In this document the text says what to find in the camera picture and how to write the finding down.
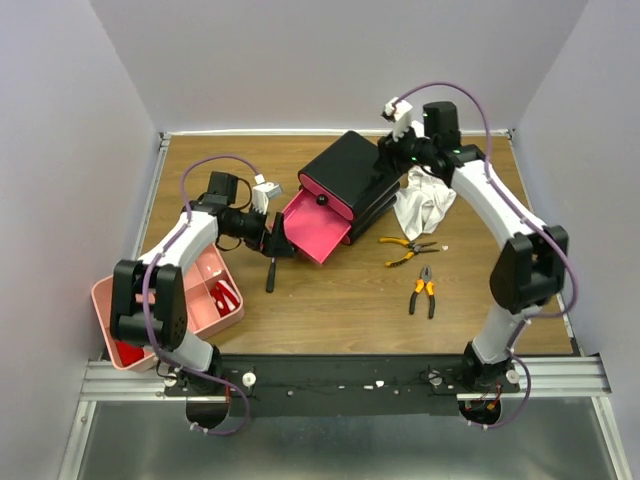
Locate black drawer cabinet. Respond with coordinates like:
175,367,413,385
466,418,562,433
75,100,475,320
298,131,400,243

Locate black handled hammer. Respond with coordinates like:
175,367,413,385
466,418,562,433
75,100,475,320
265,257,277,293

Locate pink top drawer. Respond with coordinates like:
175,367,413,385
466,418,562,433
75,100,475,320
299,173,354,221

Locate yellow needle nose pliers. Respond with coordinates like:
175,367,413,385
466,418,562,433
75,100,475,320
377,235,441,268

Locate orange black combination pliers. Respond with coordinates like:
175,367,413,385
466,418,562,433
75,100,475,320
408,264,437,320

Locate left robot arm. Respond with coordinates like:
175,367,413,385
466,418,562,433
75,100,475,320
109,172,295,395

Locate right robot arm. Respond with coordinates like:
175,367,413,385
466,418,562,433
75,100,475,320
378,98,568,392

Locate white cloth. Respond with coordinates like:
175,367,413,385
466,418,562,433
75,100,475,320
393,166,457,241

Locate red white item in tray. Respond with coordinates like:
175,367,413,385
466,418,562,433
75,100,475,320
209,280,240,317

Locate pink compartment tray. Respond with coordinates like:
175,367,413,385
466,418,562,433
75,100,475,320
91,245,244,372

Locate red block in tray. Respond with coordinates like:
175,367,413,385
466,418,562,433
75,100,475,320
115,341,146,367

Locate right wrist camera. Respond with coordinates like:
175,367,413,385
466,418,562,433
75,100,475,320
382,97,412,142

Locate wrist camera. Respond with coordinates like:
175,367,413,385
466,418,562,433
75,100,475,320
251,174,283,215
382,97,412,142

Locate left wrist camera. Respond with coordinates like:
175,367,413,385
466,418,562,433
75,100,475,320
251,174,283,215

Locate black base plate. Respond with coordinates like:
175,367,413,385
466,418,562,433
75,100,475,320
164,354,520,427

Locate aluminium rail frame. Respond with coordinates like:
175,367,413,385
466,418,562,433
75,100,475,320
57,128,634,480

